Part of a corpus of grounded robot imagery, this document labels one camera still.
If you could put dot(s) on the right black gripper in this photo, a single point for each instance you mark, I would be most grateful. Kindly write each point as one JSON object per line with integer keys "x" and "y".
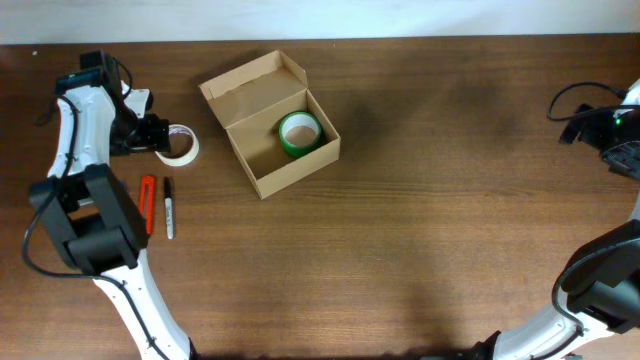
{"x": 590, "y": 133}

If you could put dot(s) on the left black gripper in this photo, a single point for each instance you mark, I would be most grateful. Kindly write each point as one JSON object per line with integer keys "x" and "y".
{"x": 156, "y": 136}

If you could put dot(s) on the orange utility knife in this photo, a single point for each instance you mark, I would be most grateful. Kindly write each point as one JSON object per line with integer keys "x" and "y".
{"x": 146, "y": 201}

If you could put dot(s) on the black permanent marker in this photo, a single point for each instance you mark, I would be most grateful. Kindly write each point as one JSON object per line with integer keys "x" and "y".
{"x": 168, "y": 205}

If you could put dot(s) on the cream masking tape roll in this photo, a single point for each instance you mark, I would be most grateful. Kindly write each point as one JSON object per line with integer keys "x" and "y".
{"x": 188, "y": 156}

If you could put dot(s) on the brown cardboard box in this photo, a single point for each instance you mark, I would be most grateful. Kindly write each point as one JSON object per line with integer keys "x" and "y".
{"x": 276, "y": 127}

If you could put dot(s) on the green tape roll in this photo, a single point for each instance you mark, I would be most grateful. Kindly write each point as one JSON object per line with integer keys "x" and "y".
{"x": 299, "y": 133}

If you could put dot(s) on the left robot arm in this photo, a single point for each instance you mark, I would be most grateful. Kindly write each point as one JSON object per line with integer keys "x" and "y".
{"x": 94, "y": 225}

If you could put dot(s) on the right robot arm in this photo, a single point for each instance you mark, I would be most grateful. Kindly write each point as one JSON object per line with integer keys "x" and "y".
{"x": 597, "y": 294}

